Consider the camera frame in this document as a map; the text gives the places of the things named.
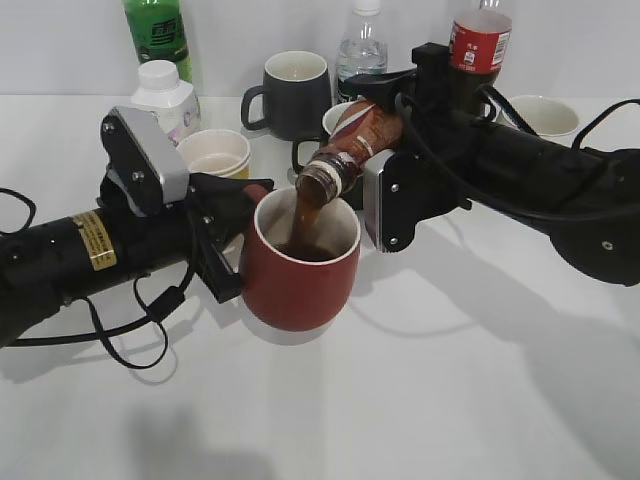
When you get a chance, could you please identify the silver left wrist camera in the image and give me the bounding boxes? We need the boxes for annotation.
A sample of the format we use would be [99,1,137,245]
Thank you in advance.
[101,106,189,216]

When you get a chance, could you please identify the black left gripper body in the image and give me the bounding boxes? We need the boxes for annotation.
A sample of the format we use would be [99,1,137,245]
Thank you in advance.
[98,170,240,274]

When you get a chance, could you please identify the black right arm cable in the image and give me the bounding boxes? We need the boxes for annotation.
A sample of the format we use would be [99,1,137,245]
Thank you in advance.
[394,82,640,221]

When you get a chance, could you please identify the green soda bottle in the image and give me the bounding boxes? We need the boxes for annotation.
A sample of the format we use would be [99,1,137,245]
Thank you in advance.
[122,0,193,83]

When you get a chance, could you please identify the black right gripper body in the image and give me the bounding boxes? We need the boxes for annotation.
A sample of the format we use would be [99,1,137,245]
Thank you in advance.
[394,43,481,221]

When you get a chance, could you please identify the dark grey rear mug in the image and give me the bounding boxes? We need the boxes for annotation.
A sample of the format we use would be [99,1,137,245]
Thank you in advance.
[240,51,332,141]

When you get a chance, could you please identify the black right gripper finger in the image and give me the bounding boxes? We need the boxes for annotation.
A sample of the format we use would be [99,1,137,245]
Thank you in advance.
[344,69,417,108]

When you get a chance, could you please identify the white milk carton bottle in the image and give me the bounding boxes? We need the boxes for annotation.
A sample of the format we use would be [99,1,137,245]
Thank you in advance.
[130,60,201,146]

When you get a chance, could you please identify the brown Nescafe coffee bottle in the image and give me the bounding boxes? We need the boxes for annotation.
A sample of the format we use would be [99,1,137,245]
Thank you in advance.
[295,100,403,207]

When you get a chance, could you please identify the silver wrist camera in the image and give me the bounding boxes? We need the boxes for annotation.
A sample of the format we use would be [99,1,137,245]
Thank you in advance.
[363,149,426,253]
[101,106,189,216]

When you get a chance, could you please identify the white ceramic mug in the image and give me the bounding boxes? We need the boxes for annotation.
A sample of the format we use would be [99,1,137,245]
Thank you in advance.
[508,95,579,138]

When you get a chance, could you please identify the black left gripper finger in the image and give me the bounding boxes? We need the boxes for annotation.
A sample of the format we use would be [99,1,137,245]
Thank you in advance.
[189,173,274,240]
[194,219,241,303]

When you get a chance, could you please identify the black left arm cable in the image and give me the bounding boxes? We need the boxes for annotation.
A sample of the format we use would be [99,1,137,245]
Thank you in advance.
[0,187,201,370]

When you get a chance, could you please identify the clear water bottle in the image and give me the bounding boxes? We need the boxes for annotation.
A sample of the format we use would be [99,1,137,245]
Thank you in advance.
[334,0,388,103]

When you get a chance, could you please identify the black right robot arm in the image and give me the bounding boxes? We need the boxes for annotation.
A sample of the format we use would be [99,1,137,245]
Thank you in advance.
[347,43,639,286]

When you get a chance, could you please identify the yellow paper cup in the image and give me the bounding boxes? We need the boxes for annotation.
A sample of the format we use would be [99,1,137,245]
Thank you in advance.
[177,129,251,179]

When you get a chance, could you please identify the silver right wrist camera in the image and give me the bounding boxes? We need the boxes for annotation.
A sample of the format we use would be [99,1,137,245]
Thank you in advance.
[363,149,426,253]

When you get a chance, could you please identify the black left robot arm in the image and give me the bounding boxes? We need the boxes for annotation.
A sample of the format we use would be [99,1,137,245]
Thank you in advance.
[1,173,274,347]

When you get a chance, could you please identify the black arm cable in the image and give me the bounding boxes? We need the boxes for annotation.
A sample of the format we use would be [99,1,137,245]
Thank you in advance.
[0,187,201,370]
[394,82,640,221]

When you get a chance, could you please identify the cola bottle red label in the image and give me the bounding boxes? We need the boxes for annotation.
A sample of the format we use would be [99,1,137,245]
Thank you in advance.
[447,0,514,119]

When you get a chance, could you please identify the dark red ceramic mug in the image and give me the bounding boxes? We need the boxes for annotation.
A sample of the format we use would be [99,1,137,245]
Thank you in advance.
[239,185,361,332]

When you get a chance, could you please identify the black front mug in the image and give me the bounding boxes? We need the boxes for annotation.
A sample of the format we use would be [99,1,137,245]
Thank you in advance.
[291,101,363,211]

